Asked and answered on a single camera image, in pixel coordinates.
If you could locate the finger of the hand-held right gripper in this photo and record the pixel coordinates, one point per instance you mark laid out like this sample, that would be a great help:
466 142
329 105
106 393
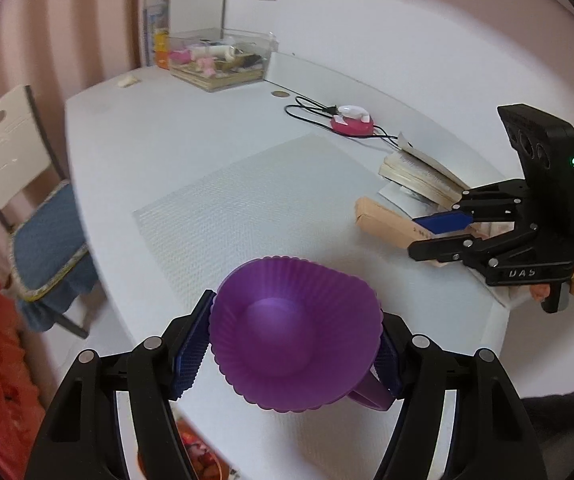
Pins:
442 222
447 249

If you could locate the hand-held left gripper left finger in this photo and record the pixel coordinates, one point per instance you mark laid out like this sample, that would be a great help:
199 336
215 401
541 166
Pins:
192 355

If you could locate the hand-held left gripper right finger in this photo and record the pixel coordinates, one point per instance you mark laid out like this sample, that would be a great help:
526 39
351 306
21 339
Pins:
389 365

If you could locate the long beige box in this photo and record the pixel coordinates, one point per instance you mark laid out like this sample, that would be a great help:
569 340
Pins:
387 222

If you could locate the purple ribbed cup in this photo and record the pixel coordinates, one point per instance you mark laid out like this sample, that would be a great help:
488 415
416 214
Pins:
287 330

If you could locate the worn paperback book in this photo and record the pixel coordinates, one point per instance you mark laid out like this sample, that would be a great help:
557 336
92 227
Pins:
417 172

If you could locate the colourful printed package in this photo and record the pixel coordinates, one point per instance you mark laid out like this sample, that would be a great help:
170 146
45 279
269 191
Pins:
202 455

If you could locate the pink round device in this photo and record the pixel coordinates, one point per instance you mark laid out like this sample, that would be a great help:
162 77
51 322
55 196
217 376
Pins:
352 122

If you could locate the textured clear desk mat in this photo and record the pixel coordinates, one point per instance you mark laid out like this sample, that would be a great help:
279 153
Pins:
247 200

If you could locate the person's dark clothing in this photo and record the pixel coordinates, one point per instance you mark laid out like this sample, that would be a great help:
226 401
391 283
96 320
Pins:
567 435

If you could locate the clear plastic storage box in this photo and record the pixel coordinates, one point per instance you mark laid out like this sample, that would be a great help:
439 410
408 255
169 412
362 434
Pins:
217 65

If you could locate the small white object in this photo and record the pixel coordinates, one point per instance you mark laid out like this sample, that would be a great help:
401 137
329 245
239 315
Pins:
127 81

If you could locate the white folding chair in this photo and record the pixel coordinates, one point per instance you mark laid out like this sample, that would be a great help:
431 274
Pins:
2 145

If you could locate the white bookshelf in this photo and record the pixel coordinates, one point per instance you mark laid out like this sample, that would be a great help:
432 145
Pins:
159 5

